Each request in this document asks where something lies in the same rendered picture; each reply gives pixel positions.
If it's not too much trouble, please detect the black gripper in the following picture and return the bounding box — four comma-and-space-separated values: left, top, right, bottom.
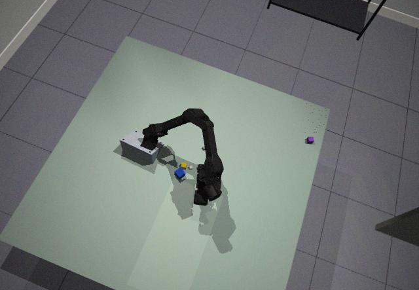
194, 174, 208, 206

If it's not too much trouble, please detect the blue block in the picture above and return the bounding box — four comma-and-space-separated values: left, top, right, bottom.
174, 167, 186, 180

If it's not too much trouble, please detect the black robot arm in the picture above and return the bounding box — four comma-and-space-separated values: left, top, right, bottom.
140, 108, 224, 202

